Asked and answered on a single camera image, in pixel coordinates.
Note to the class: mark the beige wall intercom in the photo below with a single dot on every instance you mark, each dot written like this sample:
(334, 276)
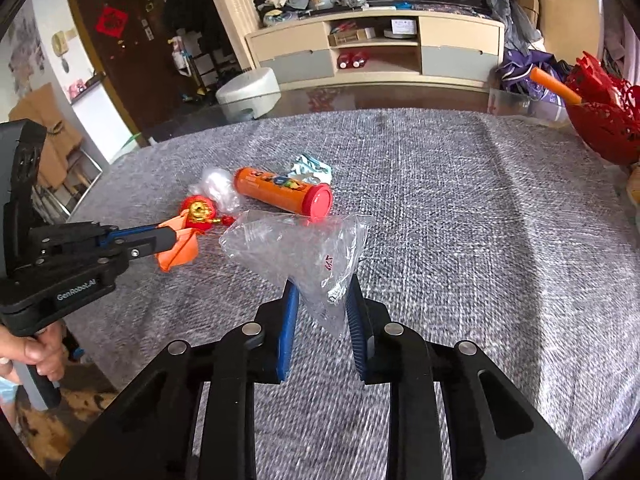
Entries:
(63, 47)

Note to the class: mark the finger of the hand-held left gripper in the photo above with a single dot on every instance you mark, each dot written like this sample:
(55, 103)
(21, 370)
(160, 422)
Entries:
(135, 233)
(150, 249)

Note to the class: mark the purple cloth bag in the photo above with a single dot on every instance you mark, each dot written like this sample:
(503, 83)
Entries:
(525, 77)

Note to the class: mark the crumpled clear plastic wrap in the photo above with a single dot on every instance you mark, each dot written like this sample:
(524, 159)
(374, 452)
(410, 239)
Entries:
(220, 187)

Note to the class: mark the orange foam stick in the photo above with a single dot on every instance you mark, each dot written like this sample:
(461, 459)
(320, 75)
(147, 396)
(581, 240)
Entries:
(555, 85)

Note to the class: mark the grey jacket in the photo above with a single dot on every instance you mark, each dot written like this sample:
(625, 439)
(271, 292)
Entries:
(512, 17)

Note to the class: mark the white round stool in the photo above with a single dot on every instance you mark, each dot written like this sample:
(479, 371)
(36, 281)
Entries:
(247, 92)

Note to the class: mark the cardboard box in cabinet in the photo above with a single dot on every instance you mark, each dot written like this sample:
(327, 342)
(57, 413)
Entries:
(350, 36)

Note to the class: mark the dark hanging coats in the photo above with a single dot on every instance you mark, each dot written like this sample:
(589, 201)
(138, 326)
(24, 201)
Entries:
(195, 15)

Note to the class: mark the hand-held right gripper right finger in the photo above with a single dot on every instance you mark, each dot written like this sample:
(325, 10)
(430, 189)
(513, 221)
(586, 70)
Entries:
(356, 332)

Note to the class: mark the red gold ornament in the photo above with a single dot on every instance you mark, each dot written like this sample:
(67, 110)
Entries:
(197, 210)

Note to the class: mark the beige grey TV cabinet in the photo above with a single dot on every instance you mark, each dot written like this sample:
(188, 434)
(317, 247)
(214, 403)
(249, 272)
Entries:
(285, 45)

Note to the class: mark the beige woven panel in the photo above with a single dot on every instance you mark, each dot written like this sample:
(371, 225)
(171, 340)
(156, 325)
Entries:
(230, 5)

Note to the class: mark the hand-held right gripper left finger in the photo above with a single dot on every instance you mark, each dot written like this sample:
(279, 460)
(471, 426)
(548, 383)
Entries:
(287, 330)

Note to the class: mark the white round device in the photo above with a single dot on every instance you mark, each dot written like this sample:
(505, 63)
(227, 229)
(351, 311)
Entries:
(402, 29)

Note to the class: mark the red diamond door sign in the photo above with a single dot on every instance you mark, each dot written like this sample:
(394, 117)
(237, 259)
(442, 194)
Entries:
(112, 22)

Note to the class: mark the orange tube with red cap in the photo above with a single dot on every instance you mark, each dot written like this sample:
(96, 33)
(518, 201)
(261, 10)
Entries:
(280, 190)

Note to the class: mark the tan fuzzy garment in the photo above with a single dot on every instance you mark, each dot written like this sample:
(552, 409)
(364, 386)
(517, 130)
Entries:
(45, 130)

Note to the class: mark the red plastic basket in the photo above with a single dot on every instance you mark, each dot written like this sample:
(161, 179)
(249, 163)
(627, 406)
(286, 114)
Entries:
(607, 115)

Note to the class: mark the white teal wrapper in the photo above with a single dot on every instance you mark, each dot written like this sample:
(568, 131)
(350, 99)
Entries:
(312, 167)

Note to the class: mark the wall photo collage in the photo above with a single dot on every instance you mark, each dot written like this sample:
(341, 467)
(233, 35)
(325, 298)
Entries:
(25, 50)

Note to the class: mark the dark wooden door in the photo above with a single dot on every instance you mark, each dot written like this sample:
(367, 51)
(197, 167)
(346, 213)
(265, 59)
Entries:
(125, 75)

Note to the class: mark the orange paper wrapper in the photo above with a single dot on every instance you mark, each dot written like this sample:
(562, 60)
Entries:
(176, 255)

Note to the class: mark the beige standing air conditioner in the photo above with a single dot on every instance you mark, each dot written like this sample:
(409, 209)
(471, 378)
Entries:
(570, 10)

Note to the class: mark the pink kids scooter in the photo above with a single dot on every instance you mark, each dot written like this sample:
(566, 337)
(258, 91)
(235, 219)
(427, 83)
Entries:
(184, 62)

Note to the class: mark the person's left hand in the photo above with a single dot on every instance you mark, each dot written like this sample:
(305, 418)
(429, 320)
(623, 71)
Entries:
(35, 352)

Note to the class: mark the clear plastic bag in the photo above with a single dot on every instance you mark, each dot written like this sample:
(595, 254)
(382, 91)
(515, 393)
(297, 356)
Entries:
(300, 252)

